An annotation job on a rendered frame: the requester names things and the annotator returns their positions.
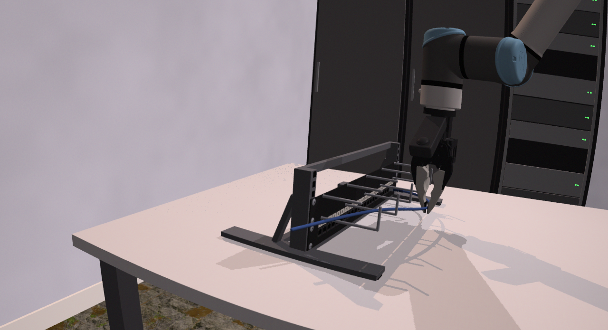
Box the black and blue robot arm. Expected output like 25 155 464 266
409 0 581 158

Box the black metal rack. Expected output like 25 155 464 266
221 141 419 281

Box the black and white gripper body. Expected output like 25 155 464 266
417 107 458 169

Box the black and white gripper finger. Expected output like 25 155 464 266
411 156 430 207
427 156 453 214

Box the blue network cable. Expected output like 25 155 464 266
290 190 428 232

